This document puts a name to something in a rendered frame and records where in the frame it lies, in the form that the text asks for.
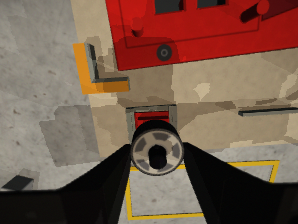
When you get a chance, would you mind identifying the beige rectangular block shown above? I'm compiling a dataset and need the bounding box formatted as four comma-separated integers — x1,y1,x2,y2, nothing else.
0,175,34,191

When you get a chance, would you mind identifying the black wheel with beige hub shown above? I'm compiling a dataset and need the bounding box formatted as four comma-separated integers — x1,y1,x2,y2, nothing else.
130,119,185,176

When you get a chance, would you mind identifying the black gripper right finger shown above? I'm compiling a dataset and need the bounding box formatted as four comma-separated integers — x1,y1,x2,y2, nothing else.
183,142,298,224

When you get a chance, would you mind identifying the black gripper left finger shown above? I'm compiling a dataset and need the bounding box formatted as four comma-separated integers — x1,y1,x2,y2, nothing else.
0,144,131,224

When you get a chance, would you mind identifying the yellow rectangular outline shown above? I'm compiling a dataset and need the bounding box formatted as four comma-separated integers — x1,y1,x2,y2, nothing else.
125,160,280,220

